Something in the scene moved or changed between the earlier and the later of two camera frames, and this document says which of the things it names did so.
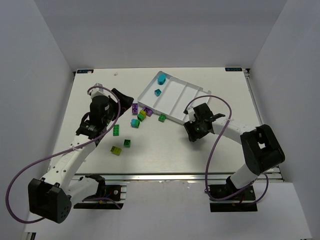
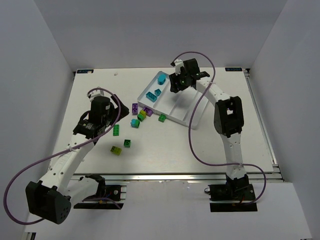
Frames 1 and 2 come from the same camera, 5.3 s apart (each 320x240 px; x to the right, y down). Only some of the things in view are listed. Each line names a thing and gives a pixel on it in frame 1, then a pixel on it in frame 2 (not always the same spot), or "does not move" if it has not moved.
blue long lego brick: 161,79 does not move
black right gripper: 206,117 -> 175,85
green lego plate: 116,130 does not move
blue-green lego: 135,123 does not move
